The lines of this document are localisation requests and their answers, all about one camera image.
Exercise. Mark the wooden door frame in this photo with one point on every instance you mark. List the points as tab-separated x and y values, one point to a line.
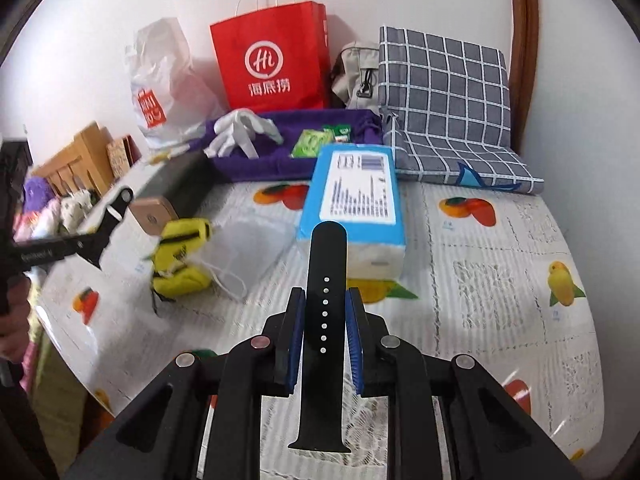
527	50

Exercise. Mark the green wet wipe packet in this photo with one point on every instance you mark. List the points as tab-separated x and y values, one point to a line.
310	144

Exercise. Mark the grey checked cushion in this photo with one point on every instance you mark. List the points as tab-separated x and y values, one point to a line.
445	100

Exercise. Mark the blue tissue box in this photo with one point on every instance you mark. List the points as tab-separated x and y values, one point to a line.
350	195

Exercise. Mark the person's left hand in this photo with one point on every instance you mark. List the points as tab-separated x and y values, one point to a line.
15	325

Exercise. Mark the purple towel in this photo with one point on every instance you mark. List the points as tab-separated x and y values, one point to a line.
260	167

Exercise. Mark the white gloves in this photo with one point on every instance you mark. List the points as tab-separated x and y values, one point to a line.
235	130

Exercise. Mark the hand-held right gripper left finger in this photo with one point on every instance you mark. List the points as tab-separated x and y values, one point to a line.
295	340

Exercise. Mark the face mask in clear wrapper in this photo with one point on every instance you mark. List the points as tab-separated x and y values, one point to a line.
245	245

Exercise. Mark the red paper bag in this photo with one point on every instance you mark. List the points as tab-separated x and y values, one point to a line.
270	45

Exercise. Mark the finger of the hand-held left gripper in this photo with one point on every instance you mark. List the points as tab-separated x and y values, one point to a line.
107	225

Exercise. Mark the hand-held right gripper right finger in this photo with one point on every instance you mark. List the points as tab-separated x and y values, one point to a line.
356	340

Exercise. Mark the dark green box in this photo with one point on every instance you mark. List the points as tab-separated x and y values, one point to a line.
175	180

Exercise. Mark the white plastic shopping bag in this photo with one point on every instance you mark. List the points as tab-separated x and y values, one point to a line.
170	75

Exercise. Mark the grey backpack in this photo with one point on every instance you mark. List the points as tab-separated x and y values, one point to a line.
352	75

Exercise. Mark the brown printed box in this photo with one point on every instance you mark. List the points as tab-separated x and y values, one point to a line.
120	155

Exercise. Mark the green label packet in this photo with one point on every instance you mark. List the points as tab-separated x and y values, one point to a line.
340	133

